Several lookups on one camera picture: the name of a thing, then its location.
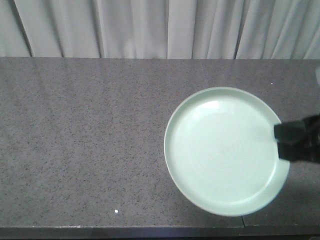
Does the mint green ceramic plate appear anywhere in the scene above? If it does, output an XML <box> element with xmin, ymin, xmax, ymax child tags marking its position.
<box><xmin>164</xmin><ymin>87</ymin><xmax>290</xmax><ymax>217</ymax></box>

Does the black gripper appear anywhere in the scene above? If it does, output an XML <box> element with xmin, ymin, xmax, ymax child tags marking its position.
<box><xmin>273</xmin><ymin>115</ymin><xmax>320</xmax><ymax>163</ymax></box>

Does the white pleated curtain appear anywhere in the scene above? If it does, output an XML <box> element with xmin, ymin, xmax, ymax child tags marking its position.
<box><xmin>0</xmin><ymin>0</ymin><xmax>320</xmax><ymax>60</ymax></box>

